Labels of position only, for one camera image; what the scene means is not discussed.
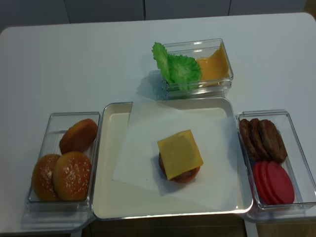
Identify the yellow cheese slice top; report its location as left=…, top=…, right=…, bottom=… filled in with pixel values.
left=158, top=130, right=203, bottom=181

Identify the yellow cheese slice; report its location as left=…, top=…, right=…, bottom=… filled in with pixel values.
left=196, top=43, right=230, bottom=88
left=158, top=130, right=203, bottom=181

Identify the green lettuce leaf front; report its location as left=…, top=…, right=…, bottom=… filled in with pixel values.
left=167, top=55, right=202, bottom=91

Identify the green lettuce leaf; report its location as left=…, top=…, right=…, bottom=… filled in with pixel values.
left=167, top=55, right=202, bottom=91
left=152, top=42, right=171, bottom=83

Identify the green lettuce leaf back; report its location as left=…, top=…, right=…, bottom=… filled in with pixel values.
left=152, top=42, right=171, bottom=83

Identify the clear lettuce cheese container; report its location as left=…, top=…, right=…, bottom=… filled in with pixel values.
left=162, top=39, right=234, bottom=99

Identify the white paper sheet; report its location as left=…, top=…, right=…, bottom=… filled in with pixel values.
left=113, top=101, right=238, bottom=211

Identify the yellow cheese slice in container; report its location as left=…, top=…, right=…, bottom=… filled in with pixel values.
left=196, top=43, right=230, bottom=88

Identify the plain bun bottom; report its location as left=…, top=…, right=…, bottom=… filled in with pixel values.
left=59, top=118, right=98, bottom=154

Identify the brown patty left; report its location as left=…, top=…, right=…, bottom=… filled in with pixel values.
left=239, top=119, right=260, bottom=161

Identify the white serving tray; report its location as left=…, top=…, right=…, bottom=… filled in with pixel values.
left=92, top=98, right=252, bottom=219

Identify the sesame bun top front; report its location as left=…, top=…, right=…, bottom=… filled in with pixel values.
left=52, top=152, right=92, bottom=201

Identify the sesame bun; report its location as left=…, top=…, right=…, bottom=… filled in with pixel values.
left=52, top=152, right=92, bottom=201
left=32, top=154, right=60, bottom=201

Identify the brown patty middle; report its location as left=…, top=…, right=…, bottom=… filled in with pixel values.
left=249, top=118, right=271, bottom=161

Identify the brown patty right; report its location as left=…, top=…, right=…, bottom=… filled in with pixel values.
left=259, top=119, right=287, bottom=164

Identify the clear bun container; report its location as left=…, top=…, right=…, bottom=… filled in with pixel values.
left=22, top=112, right=101, bottom=231

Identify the sesame bun top rear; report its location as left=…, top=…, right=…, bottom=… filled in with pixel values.
left=32, top=154, right=60, bottom=201

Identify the red tomato slice left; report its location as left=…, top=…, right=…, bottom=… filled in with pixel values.
left=252, top=161, right=274, bottom=205

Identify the red tomato slice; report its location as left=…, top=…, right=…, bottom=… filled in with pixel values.
left=260, top=161, right=281, bottom=205
left=266, top=161, right=295, bottom=204
left=252, top=161, right=274, bottom=205

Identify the red tomato slice middle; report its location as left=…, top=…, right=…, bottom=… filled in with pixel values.
left=260, top=161, right=281, bottom=205

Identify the red tomato slice right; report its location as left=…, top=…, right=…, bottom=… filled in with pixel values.
left=266, top=161, right=295, bottom=204

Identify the clear patty tomato container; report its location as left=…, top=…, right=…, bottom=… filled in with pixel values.
left=236, top=110, right=316, bottom=222

